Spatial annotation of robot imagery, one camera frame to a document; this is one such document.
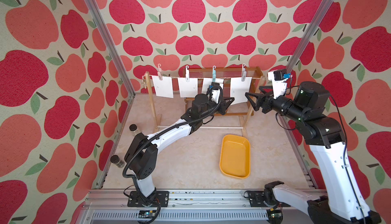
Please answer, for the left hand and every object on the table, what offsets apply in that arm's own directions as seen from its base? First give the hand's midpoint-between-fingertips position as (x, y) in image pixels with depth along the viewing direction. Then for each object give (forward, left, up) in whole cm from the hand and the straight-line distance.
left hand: (236, 103), depth 71 cm
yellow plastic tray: (-12, -5, -34) cm, 37 cm away
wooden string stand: (+10, -16, -32) cm, 38 cm away
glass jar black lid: (+2, +57, -25) cm, 62 cm away
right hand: (-6, -4, +12) cm, 14 cm away
